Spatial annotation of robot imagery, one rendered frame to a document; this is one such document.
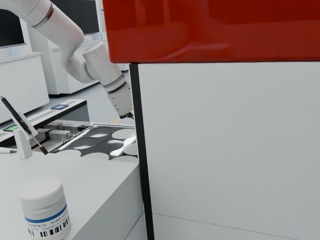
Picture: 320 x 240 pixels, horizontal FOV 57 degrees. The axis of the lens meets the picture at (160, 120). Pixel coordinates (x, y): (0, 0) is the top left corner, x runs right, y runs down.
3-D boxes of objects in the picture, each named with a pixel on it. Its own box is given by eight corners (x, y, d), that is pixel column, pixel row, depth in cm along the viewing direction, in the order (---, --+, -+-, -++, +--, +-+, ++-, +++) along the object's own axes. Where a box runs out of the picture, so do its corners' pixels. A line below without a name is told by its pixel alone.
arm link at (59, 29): (11, 41, 87) (85, 91, 110) (48, 17, 80) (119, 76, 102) (17, 19, 91) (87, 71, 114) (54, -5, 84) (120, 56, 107)
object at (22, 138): (44, 155, 85) (34, 110, 81) (34, 161, 82) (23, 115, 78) (27, 153, 88) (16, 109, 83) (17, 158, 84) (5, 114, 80)
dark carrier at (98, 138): (172, 132, 114) (171, 130, 113) (133, 177, 84) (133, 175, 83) (95, 126, 126) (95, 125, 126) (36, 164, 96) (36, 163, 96)
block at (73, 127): (83, 130, 127) (81, 123, 126) (78, 133, 124) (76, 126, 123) (67, 128, 130) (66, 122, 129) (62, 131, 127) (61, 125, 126)
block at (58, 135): (71, 137, 120) (70, 130, 119) (66, 140, 117) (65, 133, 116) (55, 135, 123) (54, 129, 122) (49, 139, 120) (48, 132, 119)
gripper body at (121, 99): (125, 75, 111) (140, 99, 116) (102, 89, 110) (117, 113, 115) (129, 78, 104) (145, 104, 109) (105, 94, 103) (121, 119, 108)
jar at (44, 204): (79, 223, 55) (70, 178, 52) (54, 250, 49) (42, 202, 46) (49, 216, 58) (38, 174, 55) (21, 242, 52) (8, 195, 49)
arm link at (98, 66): (96, 89, 105) (117, 80, 101) (75, 56, 100) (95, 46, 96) (105, 78, 112) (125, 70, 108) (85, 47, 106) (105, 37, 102)
